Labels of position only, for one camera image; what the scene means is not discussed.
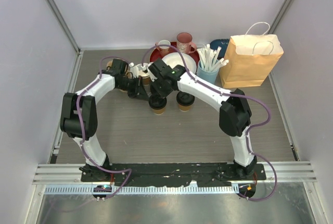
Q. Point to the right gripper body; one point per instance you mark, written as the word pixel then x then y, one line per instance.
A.
pixel 159 88

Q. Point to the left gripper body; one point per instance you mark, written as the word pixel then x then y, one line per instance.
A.
pixel 131 85

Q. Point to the black lid cup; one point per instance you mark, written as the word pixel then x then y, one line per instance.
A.
pixel 185 99
pixel 157 102

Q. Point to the stack of paper cups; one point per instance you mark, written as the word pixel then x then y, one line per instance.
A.
pixel 146 78

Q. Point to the paper cup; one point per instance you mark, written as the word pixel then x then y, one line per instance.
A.
pixel 184 108
pixel 158 110

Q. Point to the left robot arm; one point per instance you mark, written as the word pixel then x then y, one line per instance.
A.
pixel 79 112

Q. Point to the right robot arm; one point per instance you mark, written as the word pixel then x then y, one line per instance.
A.
pixel 233 107

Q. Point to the white paper plate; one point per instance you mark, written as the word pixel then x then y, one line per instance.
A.
pixel 174 59

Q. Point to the cardboard cup carrier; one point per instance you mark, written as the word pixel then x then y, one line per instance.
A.
pixel 110 63

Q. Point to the red round tray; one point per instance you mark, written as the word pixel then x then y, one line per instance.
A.
pixel 194 54

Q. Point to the small pink mug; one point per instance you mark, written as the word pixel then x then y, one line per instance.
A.
pixel 163 47

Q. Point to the tall pink mug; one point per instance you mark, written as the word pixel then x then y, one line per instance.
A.
pixel 185 43

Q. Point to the blue straw cup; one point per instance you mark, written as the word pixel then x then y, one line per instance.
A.
pixel 206 75

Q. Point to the white wrapped straws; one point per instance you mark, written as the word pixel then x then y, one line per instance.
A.
pixel 209 59

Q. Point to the dark blue pouch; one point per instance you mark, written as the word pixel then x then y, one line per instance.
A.
pixel 222 43

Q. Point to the brown paper bag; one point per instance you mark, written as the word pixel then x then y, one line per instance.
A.
pixel 251 58

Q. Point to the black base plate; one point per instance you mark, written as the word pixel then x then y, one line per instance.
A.
pixel 173 174

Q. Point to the aluminium rail frame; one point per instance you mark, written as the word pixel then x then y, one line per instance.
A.
pixel 66 179

